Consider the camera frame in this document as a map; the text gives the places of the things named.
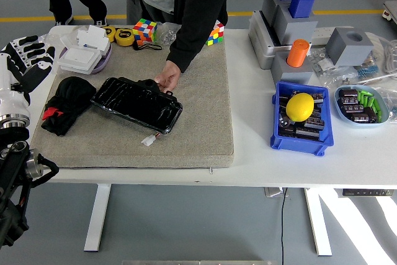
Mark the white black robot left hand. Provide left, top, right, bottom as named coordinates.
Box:
left=0, top=34, right=56, bottom=117

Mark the person's left hand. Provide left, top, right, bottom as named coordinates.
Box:
left=154, top=60, right=182, bottom=92

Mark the black glossy panel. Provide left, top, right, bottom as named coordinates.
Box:
left=91, top=76, right=184, bottom=135

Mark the black rag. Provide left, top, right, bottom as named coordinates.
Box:
left=40, top=76, right=97, bottom=137

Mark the black table control panel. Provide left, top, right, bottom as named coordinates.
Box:
left=342, top=189, right=395, bottom=197

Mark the clear bag of metal parts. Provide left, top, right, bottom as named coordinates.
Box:
left=154, top=22, right=182, bottom=45

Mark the grey-brown mat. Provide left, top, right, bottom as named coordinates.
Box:
left=30, top=30, right=235, bottom=169

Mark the colourful puzzle cube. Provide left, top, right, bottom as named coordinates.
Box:
left=132, top=18, right=158, bottom=46
left=206, top=19, right=225, bottom=47

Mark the yellow tape measure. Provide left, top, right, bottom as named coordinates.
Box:
left=104, top=25, right=117, bottom=42
left=115, top=27, right=135, bottom=47

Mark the purple bowl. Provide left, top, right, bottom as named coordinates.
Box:
left=58, top=43, right=113, bottom=76

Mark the clear empty plastic bag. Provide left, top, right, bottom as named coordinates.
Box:
left=38, top=25, right=78, bottom=75

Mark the white flat box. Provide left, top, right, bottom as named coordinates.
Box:
left=58, top=47, right=102, bottom=73

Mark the white folded carton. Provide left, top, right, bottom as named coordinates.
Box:
left=76, top=25, right=111, bottom=52

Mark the light grey flat case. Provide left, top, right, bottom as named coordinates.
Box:
left=248, top=10, right=294, bottom=70

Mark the grey block holder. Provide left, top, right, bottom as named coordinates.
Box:
left=261, top=0, right=294, bottom=29
left=272, top=4, right=319, bottom=47
left=270, top=52, right=314, bottom=86

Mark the orange cylinder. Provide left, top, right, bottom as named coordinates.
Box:
left=286, top=38, right=311, bottom=68

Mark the yellow lemon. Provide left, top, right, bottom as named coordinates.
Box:
left=285, top=92, right=315, bottom=122

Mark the white table leg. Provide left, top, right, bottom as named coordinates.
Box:
left=303, top=187, right=332, bottom=257
left=83, top=184, right=112, bottom=252

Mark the blue plastic bottle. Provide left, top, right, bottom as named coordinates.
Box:
left=288, top=0, right=315, bottom=19

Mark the blue plastic bin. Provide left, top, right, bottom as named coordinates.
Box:
left=269, top=80, right=335, bottom=157

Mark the clear bag of screws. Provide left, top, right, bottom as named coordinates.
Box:
left=308, top=47, right=337, bottom=76

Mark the grey box under table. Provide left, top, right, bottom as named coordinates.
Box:
left=264, top=186, right=290, bottom=198

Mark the clear bag of small parts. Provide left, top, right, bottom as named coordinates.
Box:
left=322, top=66, right=360, bottom=89

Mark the light blue dish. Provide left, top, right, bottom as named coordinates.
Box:
left=334, top=84, right=390, bottom=128

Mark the grey block with round hole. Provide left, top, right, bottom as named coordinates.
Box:
left=324, top=27, right=375, bottom=67

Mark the bag of blue resistors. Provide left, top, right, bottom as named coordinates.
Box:
left=356, top=60, right=381, bottom=81

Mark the clear crumpled plastic bag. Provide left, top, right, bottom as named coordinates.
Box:
left=377, top=86, right=397, bottom=123

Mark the white cart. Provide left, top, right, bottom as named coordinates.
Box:
left=381, top=0, right=397, bottom=27

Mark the black wrist strap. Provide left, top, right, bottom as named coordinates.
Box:
left=133, top=42, right=163, bottom=52

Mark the white connector plug with wires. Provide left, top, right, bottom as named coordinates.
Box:
left=141, top=133, right=162, bottom=147

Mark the black hanging cable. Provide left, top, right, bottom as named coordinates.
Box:
left=280, top=187, right=289, bottom=265

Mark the white cable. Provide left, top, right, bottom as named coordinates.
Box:
left=383, top=38, right=397, bottom=75

